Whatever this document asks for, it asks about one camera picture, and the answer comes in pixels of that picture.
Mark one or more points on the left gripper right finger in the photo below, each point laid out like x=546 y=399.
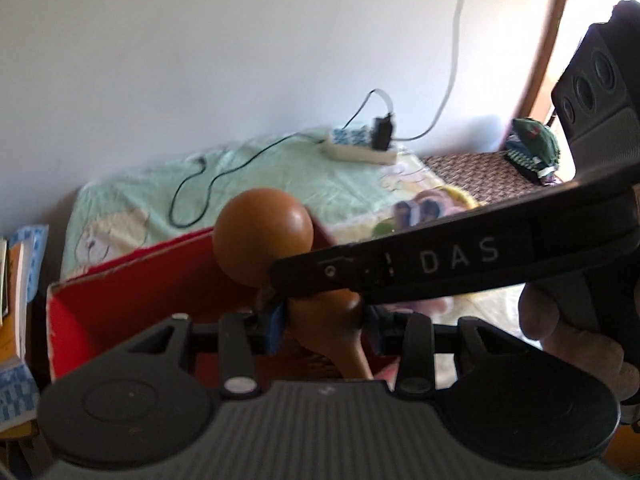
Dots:
x=385 y=330

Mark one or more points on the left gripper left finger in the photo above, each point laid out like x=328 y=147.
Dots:
x=274 y=326

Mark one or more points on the orange wooden ball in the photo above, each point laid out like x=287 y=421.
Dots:
x=263 y=225

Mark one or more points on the gloved hand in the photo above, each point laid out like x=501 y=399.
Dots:
x=597 y=355

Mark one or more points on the patterned brown mat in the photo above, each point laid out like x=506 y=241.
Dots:
x=482 y=178

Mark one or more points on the yellow green plush toy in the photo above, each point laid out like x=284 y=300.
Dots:
x=425 y=207

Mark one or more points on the green bear bed sheet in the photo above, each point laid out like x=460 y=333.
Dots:
x=141 y=208

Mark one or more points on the large red cardboard box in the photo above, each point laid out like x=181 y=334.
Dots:
x=114 y=301

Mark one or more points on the white power strip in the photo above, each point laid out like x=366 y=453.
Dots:
x=355 y=145

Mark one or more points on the black plug adapter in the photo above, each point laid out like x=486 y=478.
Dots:
x=382 y=133

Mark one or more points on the stack of books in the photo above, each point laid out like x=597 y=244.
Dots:
x=21 y=261

